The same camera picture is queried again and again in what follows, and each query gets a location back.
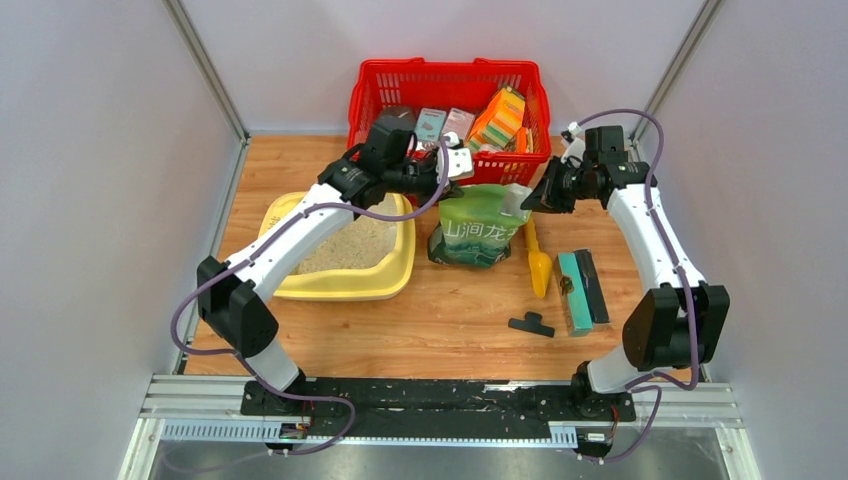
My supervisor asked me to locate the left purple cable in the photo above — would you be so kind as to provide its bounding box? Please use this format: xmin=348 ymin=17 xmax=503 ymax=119
xmin=170 ymin=135 xmax=452 ymax=458

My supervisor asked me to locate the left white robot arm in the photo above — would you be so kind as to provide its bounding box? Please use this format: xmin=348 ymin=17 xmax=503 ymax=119
xmin=187 ymin=117 xmax=473 ymax=415

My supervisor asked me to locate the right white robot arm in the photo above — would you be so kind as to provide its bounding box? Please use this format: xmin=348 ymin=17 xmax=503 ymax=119
xmin=522 ymin=123 xmax=730 ymax=419

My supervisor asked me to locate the orange green striped sponge pack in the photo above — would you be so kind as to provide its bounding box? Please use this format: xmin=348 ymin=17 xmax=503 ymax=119
xmin=466 ymin=86 xmax=526 ymax=153

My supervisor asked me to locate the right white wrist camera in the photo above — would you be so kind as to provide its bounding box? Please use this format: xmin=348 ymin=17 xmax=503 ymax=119
xmin=561 ymin=122 xmax=586 ymax=168

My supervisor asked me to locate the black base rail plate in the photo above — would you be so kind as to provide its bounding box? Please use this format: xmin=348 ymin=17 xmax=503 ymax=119
xmin=240 ymin=377 xmax=637 ymax=457

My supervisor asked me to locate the green litter bag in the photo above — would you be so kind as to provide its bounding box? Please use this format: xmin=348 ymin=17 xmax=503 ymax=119
xmin=427 ymin=183 xmax=531 ymax=269

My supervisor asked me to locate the orange small packet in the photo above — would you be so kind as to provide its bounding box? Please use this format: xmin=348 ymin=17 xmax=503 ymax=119
xmin=512 ymin=126 xmax=533 ymax=154

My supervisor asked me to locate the black bag clip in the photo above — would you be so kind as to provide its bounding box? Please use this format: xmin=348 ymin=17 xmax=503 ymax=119
xmin=507 ymin=311 xmax=555 ymax=338

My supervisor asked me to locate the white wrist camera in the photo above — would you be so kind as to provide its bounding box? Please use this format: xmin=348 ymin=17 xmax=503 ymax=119
xmin=561 ymin=122 xmax=586 ymax=168
xmin=436 ymin=132 xmax=474 ymax=181

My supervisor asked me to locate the yellow plastic scoop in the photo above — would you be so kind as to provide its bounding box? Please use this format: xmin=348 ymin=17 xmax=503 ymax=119
xmin=524 ymin=216 xmax=553 ymax=299

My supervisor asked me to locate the red plastic shopping basket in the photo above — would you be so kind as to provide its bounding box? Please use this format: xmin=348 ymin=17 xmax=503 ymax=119
xmin=347 ymin=58 xmax=552 ymax=185

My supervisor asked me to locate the dark brown box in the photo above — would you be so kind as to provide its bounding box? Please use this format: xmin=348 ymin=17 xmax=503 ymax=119
xmin=377 ymin=105 xmax=417 ymax=125

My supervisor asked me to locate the teal small box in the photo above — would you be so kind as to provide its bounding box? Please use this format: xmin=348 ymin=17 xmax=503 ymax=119
xmin=415 ymin=108 xmax=447 ymax=143

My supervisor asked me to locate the pink grey small box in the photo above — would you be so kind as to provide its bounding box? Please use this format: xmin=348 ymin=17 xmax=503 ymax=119
xmin=441 ymin=108 xmax=476 ymax=140

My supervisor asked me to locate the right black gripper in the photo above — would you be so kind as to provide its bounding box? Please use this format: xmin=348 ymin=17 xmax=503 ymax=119
xmin=520 ymin=155 xmax=596 ymax=214

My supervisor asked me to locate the teal rectangular box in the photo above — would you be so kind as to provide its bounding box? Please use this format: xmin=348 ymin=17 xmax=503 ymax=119
xmin=557 ymin=253 xmax=593 ymax=337

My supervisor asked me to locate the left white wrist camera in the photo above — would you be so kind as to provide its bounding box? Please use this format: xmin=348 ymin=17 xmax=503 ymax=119
xmin=436 ymin=132 xmax=474 ymax=181

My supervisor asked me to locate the yellow litter box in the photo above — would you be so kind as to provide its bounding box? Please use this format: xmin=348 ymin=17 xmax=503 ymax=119
xmin=273 ymin=216 xmax=416 ymax=301

